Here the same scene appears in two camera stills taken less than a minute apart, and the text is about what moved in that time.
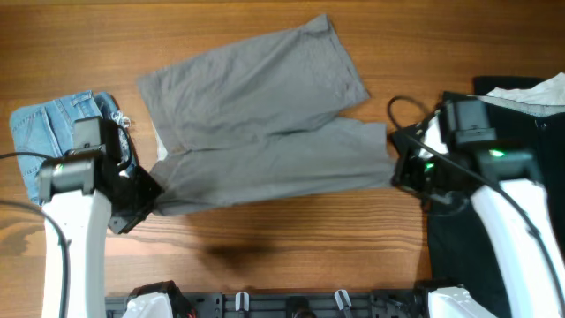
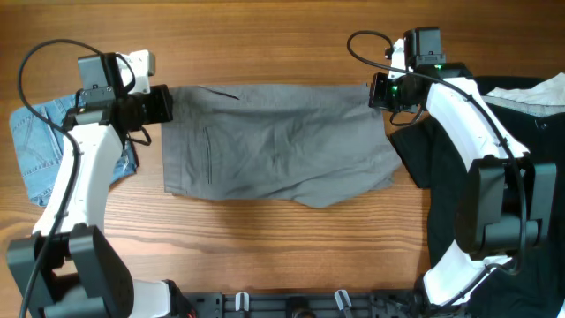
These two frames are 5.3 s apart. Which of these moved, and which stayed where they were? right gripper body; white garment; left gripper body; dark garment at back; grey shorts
Moved: grey shorts; left gripper body; right gripper body
Stayed: dark garment at back; white garment
